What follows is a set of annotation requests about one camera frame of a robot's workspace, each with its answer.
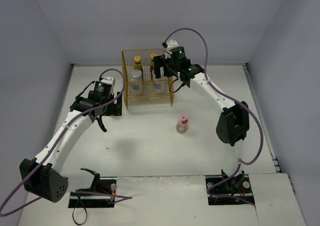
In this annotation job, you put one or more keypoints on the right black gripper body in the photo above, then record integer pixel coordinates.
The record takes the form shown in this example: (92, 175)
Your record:
(158, 62)

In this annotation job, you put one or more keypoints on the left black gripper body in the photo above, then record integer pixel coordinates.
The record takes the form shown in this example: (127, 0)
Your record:
(113, 109)

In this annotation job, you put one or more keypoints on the yellow cap sauce bottle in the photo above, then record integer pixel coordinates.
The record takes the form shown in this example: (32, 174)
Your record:
(138, 65)
(152, 65)

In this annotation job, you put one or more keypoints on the white shaker blue label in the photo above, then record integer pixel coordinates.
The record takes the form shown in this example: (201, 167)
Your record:
(159, 85)

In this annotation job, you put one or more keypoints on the silver lid white shaker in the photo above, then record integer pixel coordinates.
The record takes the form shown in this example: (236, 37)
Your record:
(136, 83)

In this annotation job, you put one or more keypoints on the pink lid spice jar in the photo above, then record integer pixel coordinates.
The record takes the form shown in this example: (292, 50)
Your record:
(182, 124)

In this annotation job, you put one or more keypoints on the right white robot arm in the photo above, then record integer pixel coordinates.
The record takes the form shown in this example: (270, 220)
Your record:
(233, 122)

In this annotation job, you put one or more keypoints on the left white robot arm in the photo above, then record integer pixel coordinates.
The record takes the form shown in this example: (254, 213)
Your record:
(42, 176)

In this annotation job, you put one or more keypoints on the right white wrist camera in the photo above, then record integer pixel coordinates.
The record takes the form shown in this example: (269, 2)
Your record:
(168, 45)

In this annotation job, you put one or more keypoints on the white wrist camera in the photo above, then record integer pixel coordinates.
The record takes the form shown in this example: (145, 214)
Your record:
(168, 45)
(109, 82)

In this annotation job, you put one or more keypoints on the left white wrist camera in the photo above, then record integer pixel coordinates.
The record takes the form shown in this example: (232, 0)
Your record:
(109, 82)

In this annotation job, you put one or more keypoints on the yellow wire rack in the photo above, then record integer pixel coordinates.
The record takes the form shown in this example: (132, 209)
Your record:
(148, 95)

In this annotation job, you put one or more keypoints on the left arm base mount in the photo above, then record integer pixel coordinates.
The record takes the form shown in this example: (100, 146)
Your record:
(99, 193)

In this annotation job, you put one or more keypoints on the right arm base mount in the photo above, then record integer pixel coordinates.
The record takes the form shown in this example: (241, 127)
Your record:
(236, 191)

